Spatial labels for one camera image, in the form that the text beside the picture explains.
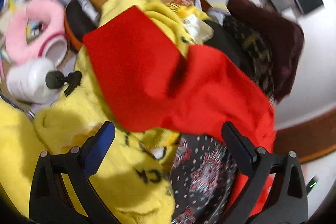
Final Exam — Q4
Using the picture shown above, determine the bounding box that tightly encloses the red garment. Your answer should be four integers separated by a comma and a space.
83, 7, 276, 150

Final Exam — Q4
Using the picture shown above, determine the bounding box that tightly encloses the black clip microphone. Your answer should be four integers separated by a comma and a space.
46, 71, 83, 97

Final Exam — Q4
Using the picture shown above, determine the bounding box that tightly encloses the dark patterned garment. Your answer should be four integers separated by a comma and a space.
223, 16, 274, 98

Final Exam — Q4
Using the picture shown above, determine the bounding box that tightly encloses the maroon garment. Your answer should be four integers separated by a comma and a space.
227, 0, 305, 102

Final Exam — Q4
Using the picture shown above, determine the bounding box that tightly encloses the yellow fleece garment with letters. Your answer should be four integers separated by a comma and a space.
1, 0, 207, 223

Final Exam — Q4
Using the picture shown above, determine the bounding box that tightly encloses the pink plush toy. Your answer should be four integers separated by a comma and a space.
5, 0, 68, 66

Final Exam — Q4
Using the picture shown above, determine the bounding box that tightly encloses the brown wooden door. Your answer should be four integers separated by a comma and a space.
273, 109, 336, 164

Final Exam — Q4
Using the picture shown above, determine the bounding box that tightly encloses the white plastic bottle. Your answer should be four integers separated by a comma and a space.
6, 58, 60, 104

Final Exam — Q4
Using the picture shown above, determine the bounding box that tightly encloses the patchwork patterned bedspread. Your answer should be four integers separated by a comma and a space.
169, 134, 237, 223

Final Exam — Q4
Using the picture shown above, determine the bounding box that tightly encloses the black garment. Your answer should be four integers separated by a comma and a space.
203, 20, 242, 67

